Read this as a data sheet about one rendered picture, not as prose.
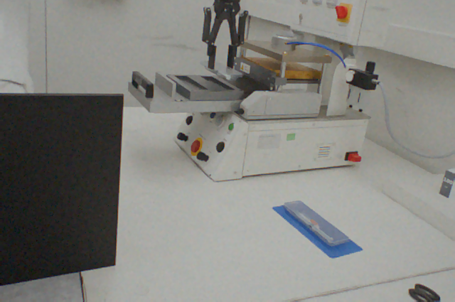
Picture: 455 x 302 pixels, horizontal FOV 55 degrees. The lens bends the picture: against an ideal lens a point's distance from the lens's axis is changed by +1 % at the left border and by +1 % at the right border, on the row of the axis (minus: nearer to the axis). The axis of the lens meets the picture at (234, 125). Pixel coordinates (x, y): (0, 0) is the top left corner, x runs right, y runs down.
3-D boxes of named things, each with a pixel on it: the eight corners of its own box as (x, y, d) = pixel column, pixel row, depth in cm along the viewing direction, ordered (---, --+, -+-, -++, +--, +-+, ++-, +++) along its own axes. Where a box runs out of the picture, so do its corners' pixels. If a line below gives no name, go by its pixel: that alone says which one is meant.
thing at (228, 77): (198, 67, 136) (199, 60, 135) (215, 67, 139) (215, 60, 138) (225, 82, 121) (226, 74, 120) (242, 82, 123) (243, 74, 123)
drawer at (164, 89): (216, 93, 144) (218, 69, 141) (248, 113, 126) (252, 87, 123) (127, 93, 130) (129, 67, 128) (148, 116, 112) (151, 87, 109)
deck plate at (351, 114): (306, 90, 169) (307, 88, 169) (370, 119, 141) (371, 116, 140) (198, 91, 148) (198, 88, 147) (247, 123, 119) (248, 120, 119)
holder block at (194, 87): (214, 82, 141) (215, 74, 140) (242, 99, 125) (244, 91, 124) (165, 82, 133) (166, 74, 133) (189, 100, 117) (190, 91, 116)
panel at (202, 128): (175, 140, 147) (200, 92, 146) (211, 178, 122) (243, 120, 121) (170, 138, 146) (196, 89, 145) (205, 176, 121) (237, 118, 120)
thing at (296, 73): (282, 69, 152) (286, 42, 149) (322, 85, 134) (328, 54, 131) (239, 68, 144) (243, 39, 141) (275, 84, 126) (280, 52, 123)
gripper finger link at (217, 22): (228, 8, 122) (224, 7, 121) (214, 47, 124) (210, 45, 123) (222, 7, 125) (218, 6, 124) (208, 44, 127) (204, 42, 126)
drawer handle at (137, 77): (138, 84, 127) (138, 70, 126) (153, 98, 114) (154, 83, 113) (131, 84, 126) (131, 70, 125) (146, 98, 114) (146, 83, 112)
